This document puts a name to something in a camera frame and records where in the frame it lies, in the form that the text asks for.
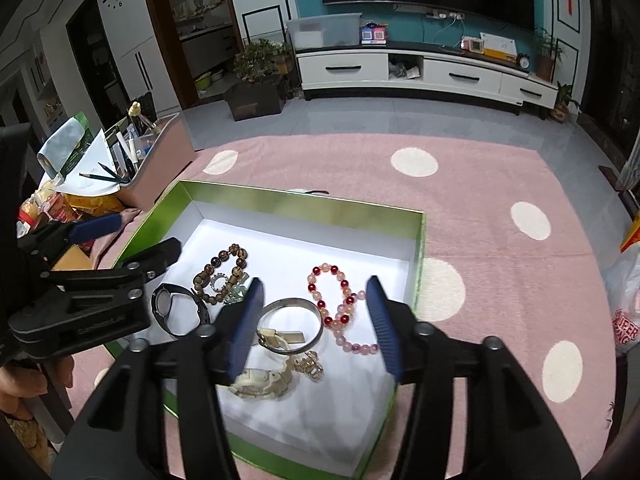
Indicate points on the small pink device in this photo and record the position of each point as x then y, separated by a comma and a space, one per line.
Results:
472, 44

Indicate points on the pink storage bin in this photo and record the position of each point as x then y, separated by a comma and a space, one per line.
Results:
165, 160

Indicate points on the person's left forearm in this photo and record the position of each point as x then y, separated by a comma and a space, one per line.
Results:
30, 440

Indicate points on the white paper sheet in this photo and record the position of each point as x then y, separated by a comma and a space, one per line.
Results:
92, 157

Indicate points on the white plastic bag red print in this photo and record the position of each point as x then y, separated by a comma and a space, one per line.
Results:
625, 305

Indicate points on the clear plastic storage box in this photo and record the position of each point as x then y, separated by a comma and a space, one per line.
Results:
325, 32

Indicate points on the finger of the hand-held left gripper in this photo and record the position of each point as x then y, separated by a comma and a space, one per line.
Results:
100, 305
95, 228

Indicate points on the white power strip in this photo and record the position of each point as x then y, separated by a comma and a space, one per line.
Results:
447, 14

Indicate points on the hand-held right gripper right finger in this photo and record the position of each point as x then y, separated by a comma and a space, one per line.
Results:
382, 322

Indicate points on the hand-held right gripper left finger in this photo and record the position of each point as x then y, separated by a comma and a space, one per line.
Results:
245, 325

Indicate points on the white and yellow box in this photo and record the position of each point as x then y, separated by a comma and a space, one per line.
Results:
500, 46

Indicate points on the cream wristwatch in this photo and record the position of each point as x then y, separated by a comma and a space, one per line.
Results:
272, 380

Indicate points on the white television cabinet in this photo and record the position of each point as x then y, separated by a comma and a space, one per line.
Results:
345, 67

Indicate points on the black wristwatch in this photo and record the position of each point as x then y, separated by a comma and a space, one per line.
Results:
162, 305

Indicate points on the tall potted plant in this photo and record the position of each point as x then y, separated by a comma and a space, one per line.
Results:
546, 62

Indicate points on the small colourful boxes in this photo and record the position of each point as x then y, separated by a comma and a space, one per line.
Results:
373, 34

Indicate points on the yellow bag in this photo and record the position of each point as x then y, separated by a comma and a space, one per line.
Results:
102, 204

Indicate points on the green basin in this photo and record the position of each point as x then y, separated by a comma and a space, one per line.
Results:
203, 83

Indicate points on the pink dotted rug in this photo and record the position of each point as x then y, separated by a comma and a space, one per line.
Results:
500, 260

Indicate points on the green and white packet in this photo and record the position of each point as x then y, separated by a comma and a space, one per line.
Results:
65, 145

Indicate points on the person's left hand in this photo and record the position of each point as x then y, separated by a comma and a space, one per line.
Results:
17, 390

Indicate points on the black alarm clock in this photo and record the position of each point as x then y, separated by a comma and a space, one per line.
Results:
523, 61

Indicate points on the small potted plant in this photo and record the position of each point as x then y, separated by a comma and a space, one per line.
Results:
562, 105

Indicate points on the silver bangle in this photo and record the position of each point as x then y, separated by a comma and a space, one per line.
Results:
317, 317

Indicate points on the green jewelry box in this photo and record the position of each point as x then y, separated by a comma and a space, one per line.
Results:
300, 205

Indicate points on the red snack packets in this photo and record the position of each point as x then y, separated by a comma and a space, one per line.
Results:
55, 210

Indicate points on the bushy plant in dark planter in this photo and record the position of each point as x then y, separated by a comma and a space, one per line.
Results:
255, 90

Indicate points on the dark pencils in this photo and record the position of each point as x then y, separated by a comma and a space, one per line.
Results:
107, 176

